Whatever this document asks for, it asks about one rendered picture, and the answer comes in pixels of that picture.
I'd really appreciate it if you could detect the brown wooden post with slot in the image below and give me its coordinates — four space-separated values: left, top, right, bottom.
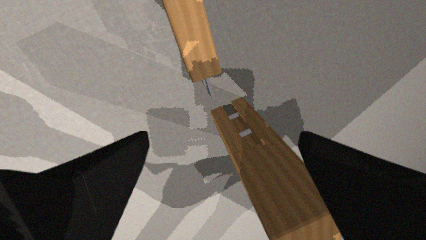
210 97 341 240

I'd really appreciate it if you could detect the wooden board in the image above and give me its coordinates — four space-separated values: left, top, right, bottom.
162 0 222 100

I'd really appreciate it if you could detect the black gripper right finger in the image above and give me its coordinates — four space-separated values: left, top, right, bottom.
298 131 426 240

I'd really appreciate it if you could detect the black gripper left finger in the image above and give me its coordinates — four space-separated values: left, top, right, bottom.
0 131 149 240

